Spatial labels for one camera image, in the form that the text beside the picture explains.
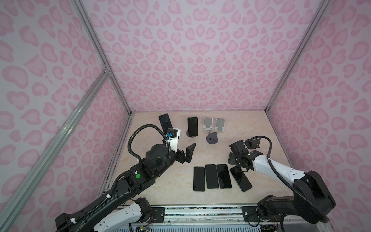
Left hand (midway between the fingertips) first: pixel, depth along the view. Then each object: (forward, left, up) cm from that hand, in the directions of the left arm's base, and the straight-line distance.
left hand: (187, 139), depth 64 cm
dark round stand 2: (+20, -16, -30) cm, 39 cm away
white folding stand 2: (+31, -24, -29) cm, 49 cm away
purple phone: (+28, +15, -21) cm, 38 cm away
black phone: (-6, -13, -32) cm, 35 cm away
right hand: (+3, -29, -29) cm, 40 cm away
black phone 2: (-8, -31, -33) cm, 46 cm away
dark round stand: (+24, +1, -30) cm, 38 cm away
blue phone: (+26, -3, -25) cm, 36 cm away
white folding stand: (+32, -14, -29) cm, 45 cm away
